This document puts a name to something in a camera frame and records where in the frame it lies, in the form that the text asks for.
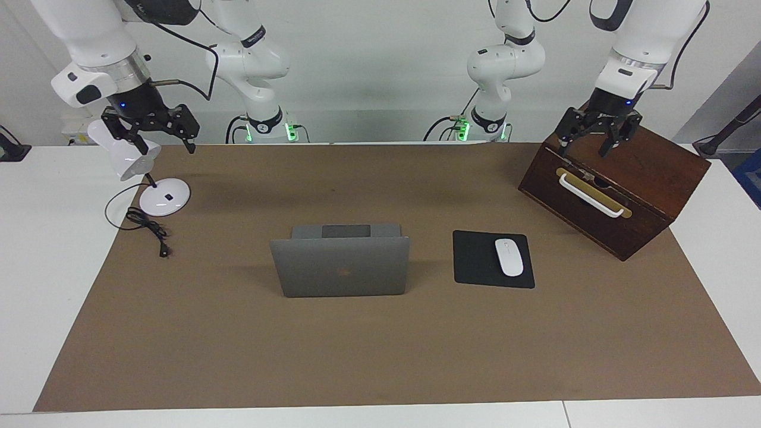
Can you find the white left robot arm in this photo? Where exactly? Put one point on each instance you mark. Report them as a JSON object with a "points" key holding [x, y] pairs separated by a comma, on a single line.
{"points": [[654, 30]]}

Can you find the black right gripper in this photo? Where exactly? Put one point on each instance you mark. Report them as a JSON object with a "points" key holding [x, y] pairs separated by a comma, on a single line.
{"points": [[137, 107]]}

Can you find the brown table mat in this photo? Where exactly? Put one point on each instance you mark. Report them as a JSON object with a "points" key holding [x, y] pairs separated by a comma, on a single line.
{"points": [[380, 351]]}

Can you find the white desk lamp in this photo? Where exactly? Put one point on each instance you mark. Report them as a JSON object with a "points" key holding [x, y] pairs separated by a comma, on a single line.
{"points": [[164, 199]]}

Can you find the black tripod stand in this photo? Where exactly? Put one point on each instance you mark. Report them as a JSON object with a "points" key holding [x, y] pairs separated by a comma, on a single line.
{"points": [[728, 128]]}

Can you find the blue crate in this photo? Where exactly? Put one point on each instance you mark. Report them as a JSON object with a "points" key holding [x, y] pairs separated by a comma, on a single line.
{"points": [[750, 178]]}

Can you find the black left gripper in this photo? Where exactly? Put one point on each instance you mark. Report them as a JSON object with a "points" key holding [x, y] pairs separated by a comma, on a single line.
{"points": [[609, 106]]}

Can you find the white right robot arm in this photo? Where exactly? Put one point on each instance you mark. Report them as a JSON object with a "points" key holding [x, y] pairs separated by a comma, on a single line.
{"points": [[89, 35]]}

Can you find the dark brown wooden box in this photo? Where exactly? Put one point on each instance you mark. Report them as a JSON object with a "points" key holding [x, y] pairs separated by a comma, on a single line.
{"points": [[654, 190]]}

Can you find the silver apple laptop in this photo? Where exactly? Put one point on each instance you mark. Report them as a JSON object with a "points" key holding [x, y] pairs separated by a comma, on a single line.
{"points": [[342, 267]]}

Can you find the black mouse pad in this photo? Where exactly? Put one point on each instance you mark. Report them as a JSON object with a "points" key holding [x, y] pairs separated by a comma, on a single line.
{"points": [[475, 261]]}

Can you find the white computer mouse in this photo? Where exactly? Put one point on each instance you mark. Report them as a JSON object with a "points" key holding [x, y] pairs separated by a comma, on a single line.
{"points": [[509, 258]]}

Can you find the black stand foot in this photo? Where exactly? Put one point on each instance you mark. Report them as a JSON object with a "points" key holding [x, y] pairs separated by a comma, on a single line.
{"points": [[12, 151]]}

